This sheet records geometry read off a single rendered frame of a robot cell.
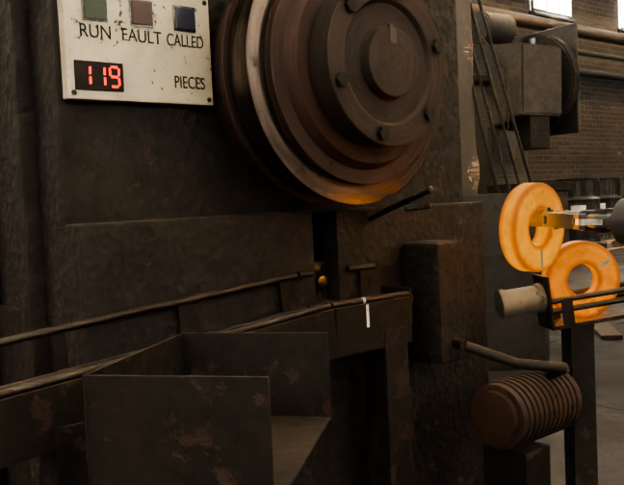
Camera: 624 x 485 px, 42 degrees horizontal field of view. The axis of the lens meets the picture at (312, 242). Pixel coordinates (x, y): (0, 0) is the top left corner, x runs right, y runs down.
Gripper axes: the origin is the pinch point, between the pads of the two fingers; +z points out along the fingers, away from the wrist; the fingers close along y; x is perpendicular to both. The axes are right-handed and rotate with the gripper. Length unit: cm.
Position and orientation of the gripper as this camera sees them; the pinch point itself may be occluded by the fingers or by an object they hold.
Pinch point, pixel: (533, 217)
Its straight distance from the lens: 147.8
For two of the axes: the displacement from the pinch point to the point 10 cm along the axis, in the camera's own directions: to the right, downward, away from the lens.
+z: -6.5, -0.6, 7.6
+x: -0.1, -10.0, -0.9
